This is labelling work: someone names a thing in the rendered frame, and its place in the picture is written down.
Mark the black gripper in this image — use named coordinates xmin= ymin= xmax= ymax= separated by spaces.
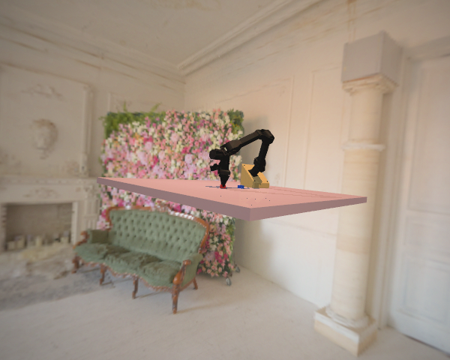
xmin=217 ymin=160 xmax=231 ymax=187

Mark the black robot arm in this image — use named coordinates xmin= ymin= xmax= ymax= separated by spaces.
xmin=209 ymin=129 xmax=275 ymax=177

